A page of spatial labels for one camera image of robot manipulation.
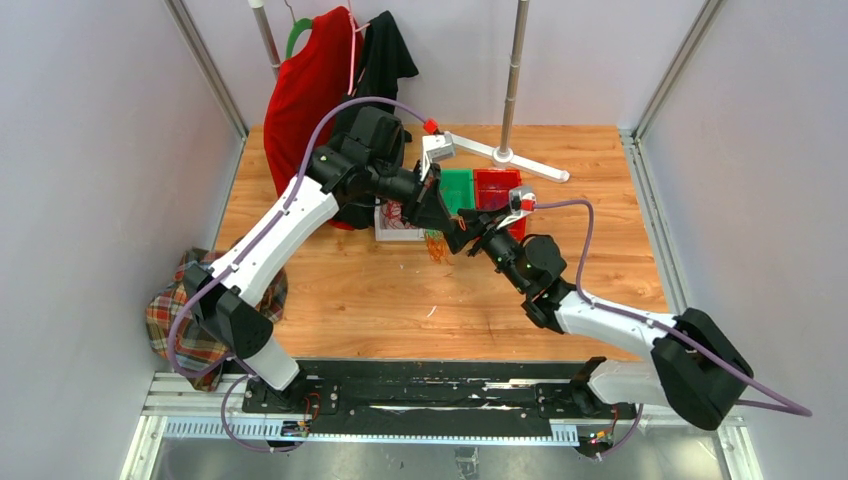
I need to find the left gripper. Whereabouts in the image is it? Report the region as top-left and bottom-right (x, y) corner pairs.
(369, 159), (456, 234)

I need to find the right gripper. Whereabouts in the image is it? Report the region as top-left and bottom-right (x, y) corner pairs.
(444, 204), (529, 294)

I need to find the purple wire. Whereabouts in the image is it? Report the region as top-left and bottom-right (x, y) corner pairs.
(478, 178), (521, 220)

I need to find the red wire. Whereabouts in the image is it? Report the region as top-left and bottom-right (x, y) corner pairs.
(380, 201), (415, 231)

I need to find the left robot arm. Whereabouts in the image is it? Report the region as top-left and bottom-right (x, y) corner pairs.
(184, 106), (456, 413)

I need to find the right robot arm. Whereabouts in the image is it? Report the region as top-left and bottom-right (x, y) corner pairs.
(446, 208), (753, 430)

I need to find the green plastic bin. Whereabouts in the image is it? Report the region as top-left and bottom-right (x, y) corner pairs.
(439, 169), (476, 218)

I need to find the red plastic bin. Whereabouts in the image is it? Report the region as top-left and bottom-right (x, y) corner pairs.
(472, 169), (523, 217)

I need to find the white plastic bin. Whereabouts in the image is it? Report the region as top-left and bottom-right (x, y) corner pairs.
(374, 201), (424, 242)

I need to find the white clothes rack stand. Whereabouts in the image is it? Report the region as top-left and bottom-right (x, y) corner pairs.
(444, 0), (570, 183)

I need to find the black shirt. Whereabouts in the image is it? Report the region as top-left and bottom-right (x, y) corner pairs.
(329, 10), (419, 230)

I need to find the red shirt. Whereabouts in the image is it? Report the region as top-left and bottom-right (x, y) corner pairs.
(263, 6), (363, 196)

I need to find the pink hanger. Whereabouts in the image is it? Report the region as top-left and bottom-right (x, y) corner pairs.
(346, 0), (370, 97)

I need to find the green hanger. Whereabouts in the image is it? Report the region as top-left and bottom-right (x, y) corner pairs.
(285, 18), (313, 60)

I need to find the plaid shirt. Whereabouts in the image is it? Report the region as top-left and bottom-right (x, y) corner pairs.
(145, 248), (289, 392)

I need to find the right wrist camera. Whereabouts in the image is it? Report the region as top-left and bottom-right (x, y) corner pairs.
(497, 185), (537, 228)

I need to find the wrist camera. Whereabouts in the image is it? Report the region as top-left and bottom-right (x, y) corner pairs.
(497, 185), (537, 228)
(419, 132), (456, 181)

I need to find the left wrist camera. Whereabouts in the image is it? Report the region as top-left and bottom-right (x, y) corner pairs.
(419, 132), (456, 181)

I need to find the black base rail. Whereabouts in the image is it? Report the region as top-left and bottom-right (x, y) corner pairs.
(236, 359), (637, 441)

